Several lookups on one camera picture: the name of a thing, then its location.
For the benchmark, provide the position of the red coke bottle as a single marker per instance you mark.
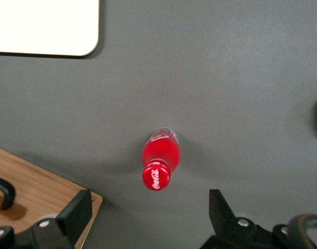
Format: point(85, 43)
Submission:
point(162, 155)

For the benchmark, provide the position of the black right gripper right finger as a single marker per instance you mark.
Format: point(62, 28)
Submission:
point(225, 228)

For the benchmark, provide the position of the grey table mat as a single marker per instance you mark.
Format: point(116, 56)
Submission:
point(199, 77)

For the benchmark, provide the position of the wooden two-drawer cabinet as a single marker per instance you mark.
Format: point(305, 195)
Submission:
point(57, 192)

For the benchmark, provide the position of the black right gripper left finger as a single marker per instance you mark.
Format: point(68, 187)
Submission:
point(67, 223)

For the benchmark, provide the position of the beige rectangular tray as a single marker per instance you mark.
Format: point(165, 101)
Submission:
point(41, 26)

